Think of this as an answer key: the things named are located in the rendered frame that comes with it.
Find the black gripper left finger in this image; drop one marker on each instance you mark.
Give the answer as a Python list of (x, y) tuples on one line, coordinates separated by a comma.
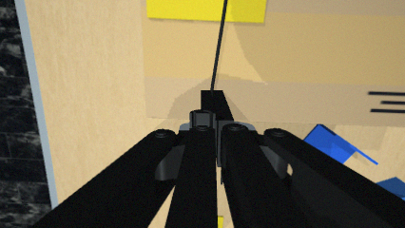
[(124, 194)]

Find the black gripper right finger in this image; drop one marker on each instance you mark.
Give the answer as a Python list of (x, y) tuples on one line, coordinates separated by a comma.
[(325, 192)]

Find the blue rectangular block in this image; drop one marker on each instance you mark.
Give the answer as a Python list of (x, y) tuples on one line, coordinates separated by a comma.
[(394, 185)]

